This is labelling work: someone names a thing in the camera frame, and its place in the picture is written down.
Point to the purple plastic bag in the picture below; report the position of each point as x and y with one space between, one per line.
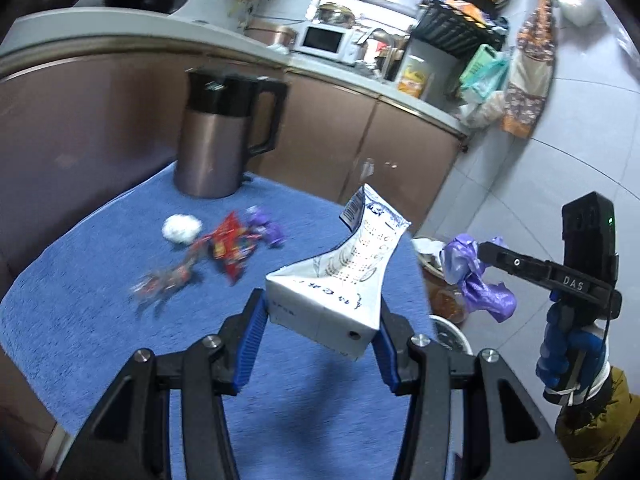
480 290

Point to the green plastic bag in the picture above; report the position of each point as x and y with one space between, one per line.
482 72

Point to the orange snack bag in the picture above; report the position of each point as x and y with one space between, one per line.
462 10

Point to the crumpled clear wrapper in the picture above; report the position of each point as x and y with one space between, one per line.
160 282

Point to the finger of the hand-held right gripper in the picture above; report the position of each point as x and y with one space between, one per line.
517 262

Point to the white rimmed trash can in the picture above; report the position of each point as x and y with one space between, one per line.
450 335

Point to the floral apron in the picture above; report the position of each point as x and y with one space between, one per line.
530 75

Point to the black metal storage rack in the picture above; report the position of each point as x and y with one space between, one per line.
450 30

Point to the person's right hand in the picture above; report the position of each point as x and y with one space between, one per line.
555 345

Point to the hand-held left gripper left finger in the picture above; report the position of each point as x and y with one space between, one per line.
252 330

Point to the crumpled red snack wrapper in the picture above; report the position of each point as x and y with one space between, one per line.
230 250

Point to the white tissue ball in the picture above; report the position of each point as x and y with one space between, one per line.
181 229

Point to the copper lower kitchen cabinets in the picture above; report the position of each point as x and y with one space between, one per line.
100 125

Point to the purple candy wrapper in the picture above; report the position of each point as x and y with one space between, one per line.
267 227

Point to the white microwave oven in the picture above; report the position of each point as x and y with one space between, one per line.
325 40

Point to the copper rice cooker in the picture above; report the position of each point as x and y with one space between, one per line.
270 32

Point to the beige bucket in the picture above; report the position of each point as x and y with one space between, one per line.
425 252

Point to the crumpled white plastic bag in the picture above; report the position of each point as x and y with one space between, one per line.
485 110

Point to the blue towel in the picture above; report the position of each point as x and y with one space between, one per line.
100 360

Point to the white milk carton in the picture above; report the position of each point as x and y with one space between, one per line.
345 280

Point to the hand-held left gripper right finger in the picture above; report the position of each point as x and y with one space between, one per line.
387 355

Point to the person's right forearm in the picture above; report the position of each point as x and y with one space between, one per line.
600 425

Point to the steel mixing bowl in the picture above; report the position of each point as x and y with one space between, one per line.
337 15

